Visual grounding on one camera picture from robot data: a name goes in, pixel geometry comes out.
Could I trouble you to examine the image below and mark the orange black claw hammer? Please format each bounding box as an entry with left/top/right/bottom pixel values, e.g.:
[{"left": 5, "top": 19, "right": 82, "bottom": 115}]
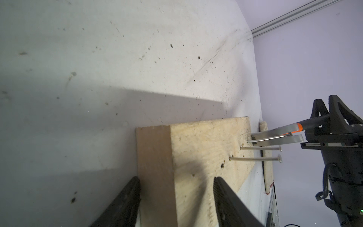
[{"left": 251, "top": 118, "right": 330, "bottom": 147}]

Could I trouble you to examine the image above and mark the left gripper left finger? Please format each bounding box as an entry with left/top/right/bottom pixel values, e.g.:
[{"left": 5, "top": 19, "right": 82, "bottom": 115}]
[{"left": 91, "top": 176, "right": 141, "bottom": 227}]

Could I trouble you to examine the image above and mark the pale wooden block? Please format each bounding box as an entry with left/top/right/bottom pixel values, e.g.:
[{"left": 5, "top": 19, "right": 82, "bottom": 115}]
[{"left": 136, "top": 117, "right": 254, "bottom": 227}]

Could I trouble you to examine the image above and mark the bent steel nail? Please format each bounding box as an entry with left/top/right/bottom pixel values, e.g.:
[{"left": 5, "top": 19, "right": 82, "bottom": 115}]
[{"left": 246, "top": 133, "right": 293, "bottom": 143}]

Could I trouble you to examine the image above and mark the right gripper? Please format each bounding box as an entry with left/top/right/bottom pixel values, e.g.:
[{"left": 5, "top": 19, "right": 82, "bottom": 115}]
[{"left": 301, "top": 95, "right": 363, "bottom": 150}]

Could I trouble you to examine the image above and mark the steel nail in block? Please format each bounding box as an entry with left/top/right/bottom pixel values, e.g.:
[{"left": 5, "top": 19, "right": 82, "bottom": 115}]
[{"left": 240, "top": 146, "right": 282, "bottom": 152}]

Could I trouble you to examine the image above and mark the beige glove on table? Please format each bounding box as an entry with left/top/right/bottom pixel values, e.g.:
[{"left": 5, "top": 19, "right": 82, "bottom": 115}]
[{"left": 260, "top": 122, "right": 274, "bottom": 195}]

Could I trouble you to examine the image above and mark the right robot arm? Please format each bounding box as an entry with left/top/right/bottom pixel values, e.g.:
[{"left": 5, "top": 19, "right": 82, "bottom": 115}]
[{"left": 301, "top": 95, "right": 363, "bottom": 227}]

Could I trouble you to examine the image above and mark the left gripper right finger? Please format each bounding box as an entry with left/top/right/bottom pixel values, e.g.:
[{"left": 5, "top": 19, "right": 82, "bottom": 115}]
[{"left": 213, "top": 177, "right": 263, "bottom": 227}]

